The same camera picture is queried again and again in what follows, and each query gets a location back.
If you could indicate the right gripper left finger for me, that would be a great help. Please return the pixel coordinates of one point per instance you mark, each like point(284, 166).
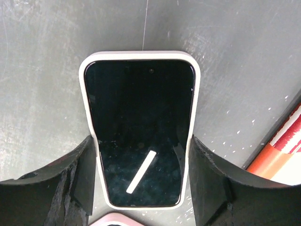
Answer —
point(58, 194)

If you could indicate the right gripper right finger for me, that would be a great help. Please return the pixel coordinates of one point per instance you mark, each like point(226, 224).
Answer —
point(224, 194)

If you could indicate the phone with white case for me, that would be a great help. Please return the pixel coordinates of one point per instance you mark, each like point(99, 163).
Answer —
point(141, 109)

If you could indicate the phone with pink case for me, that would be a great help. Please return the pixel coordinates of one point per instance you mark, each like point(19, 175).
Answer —
point(115, 219)

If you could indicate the patchwork placemat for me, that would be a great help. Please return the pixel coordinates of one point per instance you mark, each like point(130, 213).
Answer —
point(280, 158)

